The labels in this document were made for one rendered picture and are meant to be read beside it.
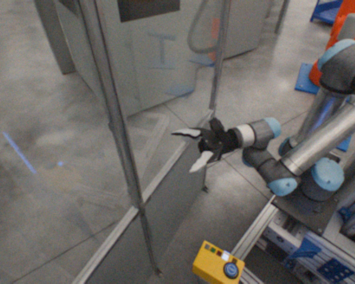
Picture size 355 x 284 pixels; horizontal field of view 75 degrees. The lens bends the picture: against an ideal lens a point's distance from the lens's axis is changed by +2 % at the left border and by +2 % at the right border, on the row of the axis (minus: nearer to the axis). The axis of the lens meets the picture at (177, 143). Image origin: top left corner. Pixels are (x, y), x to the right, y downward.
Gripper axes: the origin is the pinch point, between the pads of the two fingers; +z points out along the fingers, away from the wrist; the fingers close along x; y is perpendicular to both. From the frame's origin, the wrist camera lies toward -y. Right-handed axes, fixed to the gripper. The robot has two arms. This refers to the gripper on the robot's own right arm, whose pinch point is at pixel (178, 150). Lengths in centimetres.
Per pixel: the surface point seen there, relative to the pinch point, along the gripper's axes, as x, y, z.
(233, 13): 293, 107, -210
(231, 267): -30.8, 33.6, -9.5
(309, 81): 166, 167, -294
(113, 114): 13.0, -7.5, 15.4
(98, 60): 15.5, -23.2, 15.7
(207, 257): -25.1, 35.4, -3.6
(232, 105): 158, 169, -151
